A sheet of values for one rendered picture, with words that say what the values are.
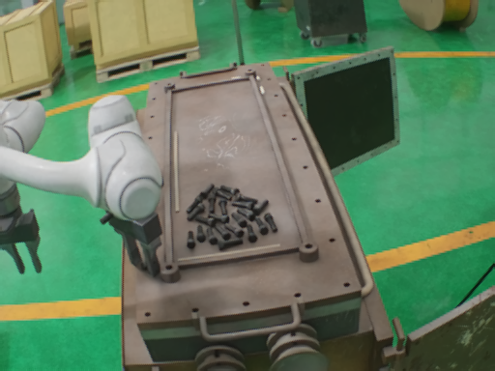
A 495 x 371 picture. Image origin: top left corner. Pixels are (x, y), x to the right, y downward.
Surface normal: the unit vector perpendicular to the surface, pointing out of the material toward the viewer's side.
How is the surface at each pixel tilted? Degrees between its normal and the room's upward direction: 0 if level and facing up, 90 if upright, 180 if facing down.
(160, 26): 90
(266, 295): 0
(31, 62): 90
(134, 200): 93
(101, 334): 0
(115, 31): 90
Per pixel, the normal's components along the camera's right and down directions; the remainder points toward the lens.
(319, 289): -0.11, -0.83
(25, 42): 0.08, 0.54
